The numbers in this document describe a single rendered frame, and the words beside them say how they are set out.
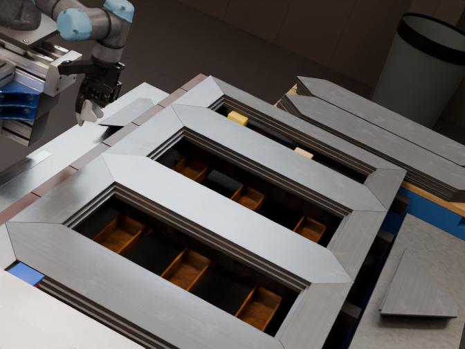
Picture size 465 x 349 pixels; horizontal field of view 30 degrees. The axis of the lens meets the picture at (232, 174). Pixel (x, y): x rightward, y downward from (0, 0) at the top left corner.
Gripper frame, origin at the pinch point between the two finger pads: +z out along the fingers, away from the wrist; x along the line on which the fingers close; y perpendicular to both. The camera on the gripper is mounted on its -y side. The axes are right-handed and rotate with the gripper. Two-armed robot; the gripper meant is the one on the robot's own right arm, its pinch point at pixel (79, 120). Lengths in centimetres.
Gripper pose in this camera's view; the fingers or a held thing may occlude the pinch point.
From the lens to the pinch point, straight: 234.0
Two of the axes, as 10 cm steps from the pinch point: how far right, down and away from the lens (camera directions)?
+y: 8.8, 4.4, -1.7
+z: -3.2, 8.2, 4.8
